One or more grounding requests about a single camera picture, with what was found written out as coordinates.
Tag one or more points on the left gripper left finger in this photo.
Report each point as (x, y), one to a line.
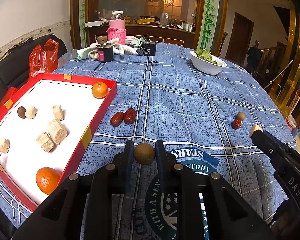
(110, 179)

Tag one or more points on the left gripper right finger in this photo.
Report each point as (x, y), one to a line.
(177, 178)

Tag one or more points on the brown longan fruit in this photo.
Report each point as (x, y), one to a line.
(144, 153)
(240, 116)

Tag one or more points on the red jujube date pair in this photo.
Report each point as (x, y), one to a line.
(116, 119)

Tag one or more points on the small orange tangerine left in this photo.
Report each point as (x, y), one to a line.
(47, 179)

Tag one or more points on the small orange tangerine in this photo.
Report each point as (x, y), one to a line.
(99, 90)
(47, 179)

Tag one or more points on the large beige sugarcane chunk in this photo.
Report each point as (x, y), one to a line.
(57, 131)

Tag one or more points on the small beige sugarcane chunk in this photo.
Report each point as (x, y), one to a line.
(45, 142)

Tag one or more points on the blue plaid tablecloth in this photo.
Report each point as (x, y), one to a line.
(191, 112)

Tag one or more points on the pale sugarcane chunk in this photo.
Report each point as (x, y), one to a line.
(58, 112)

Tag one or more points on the red shallow gift box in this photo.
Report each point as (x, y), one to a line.
(82, 115)

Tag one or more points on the sugarcane piece in box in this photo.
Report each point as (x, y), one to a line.
(31, 112)
(4, 145)

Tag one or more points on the white bowl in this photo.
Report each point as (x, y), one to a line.
(206, 66)

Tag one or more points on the green lettuce leaves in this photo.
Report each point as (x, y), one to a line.
(205, 54)

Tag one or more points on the mint green cloth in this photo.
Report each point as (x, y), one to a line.
(84, 53)

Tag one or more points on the white cloth glove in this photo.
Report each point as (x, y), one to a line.
(121, 50)

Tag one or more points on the black jar with cork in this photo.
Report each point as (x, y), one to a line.
(104, 49)

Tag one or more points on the black square box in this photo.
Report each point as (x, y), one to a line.
(149, 48)

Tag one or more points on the red plastic bag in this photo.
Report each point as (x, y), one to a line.
(43, 59)

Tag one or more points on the black sofa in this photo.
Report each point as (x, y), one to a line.
(14, 68)

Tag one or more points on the wooden sideboard counter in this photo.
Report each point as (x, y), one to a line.
(173, 34)

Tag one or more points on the pink sleeved water bottle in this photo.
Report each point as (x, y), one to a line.
(117, 28)

